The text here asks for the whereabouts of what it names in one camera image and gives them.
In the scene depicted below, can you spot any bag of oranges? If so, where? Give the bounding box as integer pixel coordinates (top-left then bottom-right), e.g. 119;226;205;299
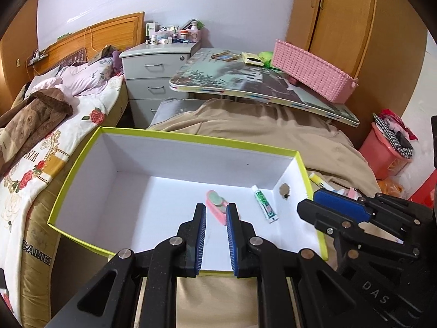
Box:
378;178;404;198

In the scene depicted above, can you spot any printed folding table board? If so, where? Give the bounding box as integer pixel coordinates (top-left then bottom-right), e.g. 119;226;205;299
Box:
170;48;359;127

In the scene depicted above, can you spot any bed with floral quilt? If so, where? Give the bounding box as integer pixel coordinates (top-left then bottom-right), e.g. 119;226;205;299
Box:
1;54;127;327

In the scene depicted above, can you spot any pink open clipper case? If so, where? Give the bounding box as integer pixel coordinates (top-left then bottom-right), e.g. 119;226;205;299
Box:
346;187;362;201

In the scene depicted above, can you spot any green white toothpaste tube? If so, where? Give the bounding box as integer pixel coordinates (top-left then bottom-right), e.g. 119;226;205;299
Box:
251;185;278;224

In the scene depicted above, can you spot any brown blanket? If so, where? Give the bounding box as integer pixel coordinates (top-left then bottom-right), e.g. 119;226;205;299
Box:
1;87;73;175

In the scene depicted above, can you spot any pink woven plastic basket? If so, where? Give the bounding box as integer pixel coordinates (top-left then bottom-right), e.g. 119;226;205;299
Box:
271;39;359;104

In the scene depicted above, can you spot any grey drawer cabinet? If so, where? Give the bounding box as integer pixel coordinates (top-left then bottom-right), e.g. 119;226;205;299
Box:
120;43;201;129

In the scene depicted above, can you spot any red gift box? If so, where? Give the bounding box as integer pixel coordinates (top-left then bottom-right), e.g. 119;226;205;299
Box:
409;170;437;209

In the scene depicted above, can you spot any toiletries cluster on cabinet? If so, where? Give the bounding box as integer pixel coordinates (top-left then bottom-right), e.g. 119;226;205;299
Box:
145;19;204;45

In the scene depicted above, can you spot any pink nail clipper case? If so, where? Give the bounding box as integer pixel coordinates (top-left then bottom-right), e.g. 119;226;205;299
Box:
206;190;228;226

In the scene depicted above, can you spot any beige cloth table cover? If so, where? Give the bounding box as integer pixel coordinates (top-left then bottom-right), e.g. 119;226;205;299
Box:
150;98;380;327

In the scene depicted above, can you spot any wooden wardrobe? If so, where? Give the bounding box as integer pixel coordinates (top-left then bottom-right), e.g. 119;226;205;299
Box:
285;0;427;147

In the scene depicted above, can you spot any pink plastic bucket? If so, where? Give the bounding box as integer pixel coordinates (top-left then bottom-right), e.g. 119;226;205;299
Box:
359;122;412;180

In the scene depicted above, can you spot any wooden bed headboard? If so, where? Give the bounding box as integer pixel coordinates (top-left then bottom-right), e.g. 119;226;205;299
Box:
28;12;145;76

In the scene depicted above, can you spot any yellow white lip balm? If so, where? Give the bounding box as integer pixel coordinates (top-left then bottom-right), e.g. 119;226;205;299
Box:
309;172;335;192

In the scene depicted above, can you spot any lime green cardboard box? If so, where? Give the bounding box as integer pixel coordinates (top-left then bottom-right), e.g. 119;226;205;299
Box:
48;127;328;258

